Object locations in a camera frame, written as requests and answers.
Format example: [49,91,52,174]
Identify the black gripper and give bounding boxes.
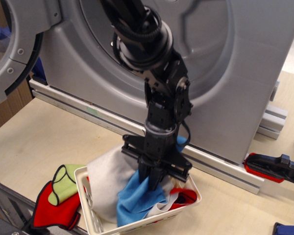
[122,130,192,190]

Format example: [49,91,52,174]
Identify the blue cloth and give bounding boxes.
[116,136,189,227]

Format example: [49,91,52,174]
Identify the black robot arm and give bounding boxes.
[101,0,192,190]

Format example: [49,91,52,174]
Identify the white plastic laundry basket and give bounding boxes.
[74,167,202,235]

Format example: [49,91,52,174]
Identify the grey toy washing machine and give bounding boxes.
[40,0,294,164]

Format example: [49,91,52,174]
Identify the grey washing machine door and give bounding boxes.
[0,0,61,104]

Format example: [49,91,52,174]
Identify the grey cloth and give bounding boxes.
[87,144,179,224]

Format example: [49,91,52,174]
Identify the red cloth in basket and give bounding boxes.
[169,188,197,210]

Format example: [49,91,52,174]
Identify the green cloth with black trim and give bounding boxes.
[48,164,85,206]

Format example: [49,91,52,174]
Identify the red cloth with black trim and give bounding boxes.
[32,181,81,231]

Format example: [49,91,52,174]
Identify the red and black clamp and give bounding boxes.
[244,153,294,183]

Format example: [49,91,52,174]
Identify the blue black clamp bottom right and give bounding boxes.
[272,222,294,235]

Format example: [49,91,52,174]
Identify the aluminium extrusion rail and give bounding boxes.
[29,79,265,194]

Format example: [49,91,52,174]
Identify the metal table frame rail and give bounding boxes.
[0,183,87,235]

